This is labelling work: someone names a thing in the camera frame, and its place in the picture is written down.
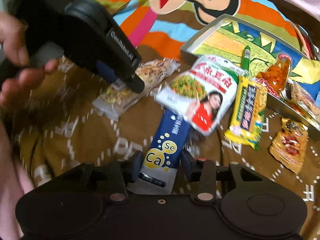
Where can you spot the white green bean snack bag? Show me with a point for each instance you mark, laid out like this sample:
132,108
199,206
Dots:
203,94

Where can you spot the orange candy bag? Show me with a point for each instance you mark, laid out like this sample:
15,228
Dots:
276,76

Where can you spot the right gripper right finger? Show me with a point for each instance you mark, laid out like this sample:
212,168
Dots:
202,171

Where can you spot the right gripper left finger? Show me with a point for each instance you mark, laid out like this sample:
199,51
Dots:
120,174

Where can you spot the gold red snack pouch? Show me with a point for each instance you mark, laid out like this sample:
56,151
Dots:
290,144

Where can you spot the colourful striped monkey blanket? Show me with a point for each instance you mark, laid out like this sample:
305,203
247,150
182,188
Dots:
161,27

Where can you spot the blue Ca Se packet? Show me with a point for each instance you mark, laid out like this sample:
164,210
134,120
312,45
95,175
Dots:
158,172

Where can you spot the tan snack packet in tray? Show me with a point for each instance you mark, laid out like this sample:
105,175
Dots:
304,101

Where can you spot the person's left hand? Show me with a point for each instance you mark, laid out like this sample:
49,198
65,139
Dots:
15,91

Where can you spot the green marker pen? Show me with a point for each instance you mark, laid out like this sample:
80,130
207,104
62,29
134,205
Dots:
246,58

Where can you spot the yellow Sushizhai cracker packet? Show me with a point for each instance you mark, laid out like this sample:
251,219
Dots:
248,114

